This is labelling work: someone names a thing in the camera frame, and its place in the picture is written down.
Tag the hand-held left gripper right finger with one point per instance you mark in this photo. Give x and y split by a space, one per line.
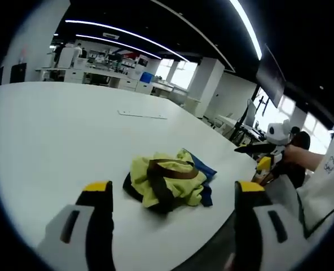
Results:
264 226

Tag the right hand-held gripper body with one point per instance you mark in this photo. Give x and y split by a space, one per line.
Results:
278 134

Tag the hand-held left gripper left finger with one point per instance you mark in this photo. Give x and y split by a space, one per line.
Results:
79 226

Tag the yellow-green garment with brown and blue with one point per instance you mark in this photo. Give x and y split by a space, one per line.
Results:
169 183

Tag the clear rectangular template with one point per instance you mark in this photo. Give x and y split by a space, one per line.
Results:
142 114

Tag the person's right hand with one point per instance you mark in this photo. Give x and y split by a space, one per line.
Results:
287 155

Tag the person's left hand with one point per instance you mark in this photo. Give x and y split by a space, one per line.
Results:
230 262

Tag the desk monitor on stand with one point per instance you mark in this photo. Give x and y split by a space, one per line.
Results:
248 114

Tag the person in white shirt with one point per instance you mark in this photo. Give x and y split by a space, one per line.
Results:
327 175

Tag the long ceiling light strip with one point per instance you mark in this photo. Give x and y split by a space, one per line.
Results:
119 45
247 26
127 34

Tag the blue box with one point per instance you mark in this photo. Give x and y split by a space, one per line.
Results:
146 77

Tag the white workbench with drawers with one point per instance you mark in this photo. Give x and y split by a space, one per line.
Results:
99 76

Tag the black hanging wall screen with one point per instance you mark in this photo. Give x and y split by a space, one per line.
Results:
271 76

